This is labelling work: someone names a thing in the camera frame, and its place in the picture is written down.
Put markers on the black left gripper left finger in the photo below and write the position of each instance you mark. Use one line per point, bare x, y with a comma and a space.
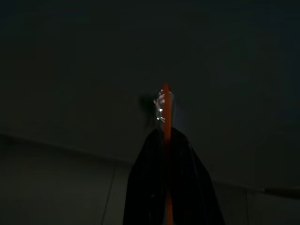
147, 182

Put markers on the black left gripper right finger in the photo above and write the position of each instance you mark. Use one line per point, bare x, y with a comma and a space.
189, 182

